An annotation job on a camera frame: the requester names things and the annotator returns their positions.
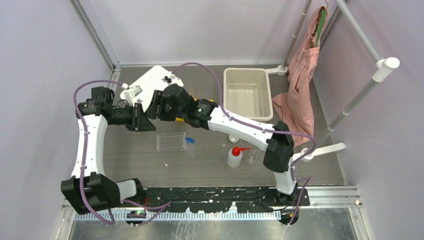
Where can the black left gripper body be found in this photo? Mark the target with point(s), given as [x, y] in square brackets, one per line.
[132, 117]

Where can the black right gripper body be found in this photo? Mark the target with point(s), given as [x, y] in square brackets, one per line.
[168, 114]

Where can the clear glass test tube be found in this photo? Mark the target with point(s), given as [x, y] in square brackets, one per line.
[191, 92]

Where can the blue capped vial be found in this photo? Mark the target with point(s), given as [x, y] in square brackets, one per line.
[188, 146]
[192, 147]

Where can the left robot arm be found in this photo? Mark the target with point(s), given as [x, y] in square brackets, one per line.
[89, 190]

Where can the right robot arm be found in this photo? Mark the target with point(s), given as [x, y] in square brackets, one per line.
[274, 140]

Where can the yellow test tube rack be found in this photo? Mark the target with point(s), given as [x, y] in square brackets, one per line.
[181, 120]

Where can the clear acrylic tube tray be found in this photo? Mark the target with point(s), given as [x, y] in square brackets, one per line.
[171, 142]

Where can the small white cup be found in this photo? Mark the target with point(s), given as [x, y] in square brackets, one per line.
[233, 139]

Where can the beige plastic bin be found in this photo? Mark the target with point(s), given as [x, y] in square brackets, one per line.
[247, 93]

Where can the white red wash bottle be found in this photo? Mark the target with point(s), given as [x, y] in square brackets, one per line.
[235, 156]

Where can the pink cloth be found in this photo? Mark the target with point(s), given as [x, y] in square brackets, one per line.
[294, 107]

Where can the green clothes hanger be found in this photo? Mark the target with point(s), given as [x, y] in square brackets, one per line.
[320, 26]

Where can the white garment rack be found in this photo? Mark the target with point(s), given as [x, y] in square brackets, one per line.
[381, 69]

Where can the aluminium frame rail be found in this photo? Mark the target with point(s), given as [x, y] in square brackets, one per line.
[313, 197]

